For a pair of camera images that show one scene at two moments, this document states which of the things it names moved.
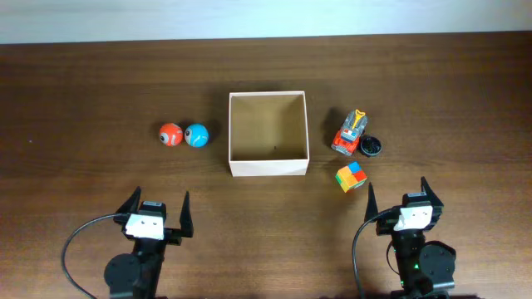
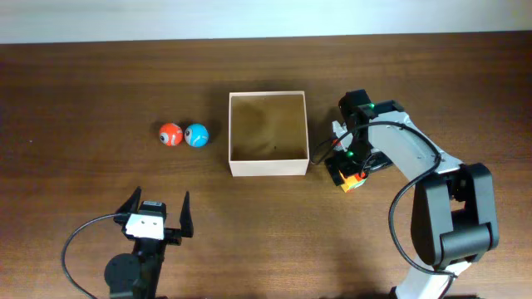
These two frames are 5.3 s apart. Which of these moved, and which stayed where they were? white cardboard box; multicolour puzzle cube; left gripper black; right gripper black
Moved: right gripper black
Stayed: left gripper black; multicolour puzzle cube; white cardboard box
